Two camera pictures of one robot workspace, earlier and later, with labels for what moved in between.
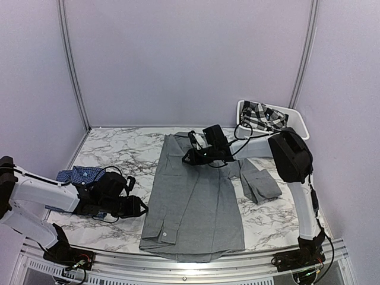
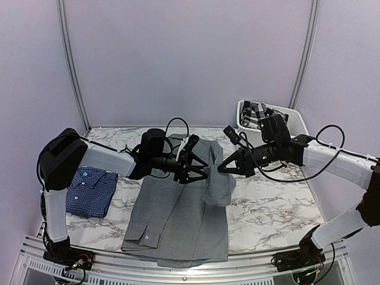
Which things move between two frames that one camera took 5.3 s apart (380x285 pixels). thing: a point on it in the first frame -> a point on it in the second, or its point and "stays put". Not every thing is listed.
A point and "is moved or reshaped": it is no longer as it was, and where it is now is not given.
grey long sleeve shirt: x=191 y=214 is moved or reshaped
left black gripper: x=133 y=208 -> x=181 y=173
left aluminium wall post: x=69 y=51 stays put
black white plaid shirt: x=263 y=116 stays put
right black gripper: x=192 y=158 -> x=238 y=156
